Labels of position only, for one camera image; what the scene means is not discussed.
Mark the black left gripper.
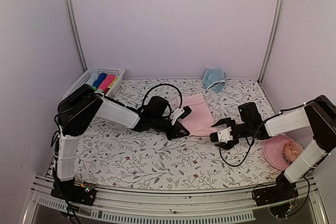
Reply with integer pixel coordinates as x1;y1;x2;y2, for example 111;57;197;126
152;115;190;141

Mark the light blue rolled towel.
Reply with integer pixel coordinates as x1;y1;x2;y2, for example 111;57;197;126
86;72;99;86

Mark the pink rolled towel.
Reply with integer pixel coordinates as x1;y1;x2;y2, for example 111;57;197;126
98;74;115;90

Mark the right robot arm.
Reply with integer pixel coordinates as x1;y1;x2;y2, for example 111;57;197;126
210;95;335;201

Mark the floral tablecloth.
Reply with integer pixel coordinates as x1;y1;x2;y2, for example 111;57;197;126
73;79;279;190

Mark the front aluminium rail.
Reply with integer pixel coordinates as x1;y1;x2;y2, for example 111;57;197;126
23;176;329;223

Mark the dark blue rolled towel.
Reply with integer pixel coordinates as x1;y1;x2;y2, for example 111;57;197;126
92;73;107;88

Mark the yellow rolled towel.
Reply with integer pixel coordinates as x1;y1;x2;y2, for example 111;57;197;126
108;77;119;88

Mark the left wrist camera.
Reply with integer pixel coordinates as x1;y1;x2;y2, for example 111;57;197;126
170;106;192;125

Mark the white plastic basket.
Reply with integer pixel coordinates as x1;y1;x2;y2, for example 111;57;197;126
62;68;125;99

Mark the pink plate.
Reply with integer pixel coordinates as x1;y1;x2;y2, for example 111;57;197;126
263;135;293;170

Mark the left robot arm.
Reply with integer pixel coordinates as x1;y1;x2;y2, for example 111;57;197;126
53;84;192;200

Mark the left black cable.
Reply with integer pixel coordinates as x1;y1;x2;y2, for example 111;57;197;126
143;83;183;109

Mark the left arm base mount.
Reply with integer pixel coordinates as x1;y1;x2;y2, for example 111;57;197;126
50;179;97;206

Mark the red patterned bowl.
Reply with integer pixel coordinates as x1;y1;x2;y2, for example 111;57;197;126
282;141;303;164

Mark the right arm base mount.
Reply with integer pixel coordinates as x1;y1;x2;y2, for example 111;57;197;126
251;183;299;206

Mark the pink towel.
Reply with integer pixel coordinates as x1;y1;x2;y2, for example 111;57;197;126
98;74;115;90
182;93;217;137

